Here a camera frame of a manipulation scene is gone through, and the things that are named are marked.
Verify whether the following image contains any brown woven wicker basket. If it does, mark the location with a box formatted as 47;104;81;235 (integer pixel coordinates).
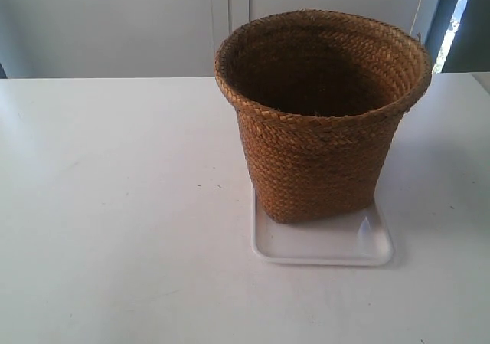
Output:
214;9;432;224

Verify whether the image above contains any white rectangular plastic tray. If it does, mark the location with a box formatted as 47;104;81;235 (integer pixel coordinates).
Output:
251;195;394;267

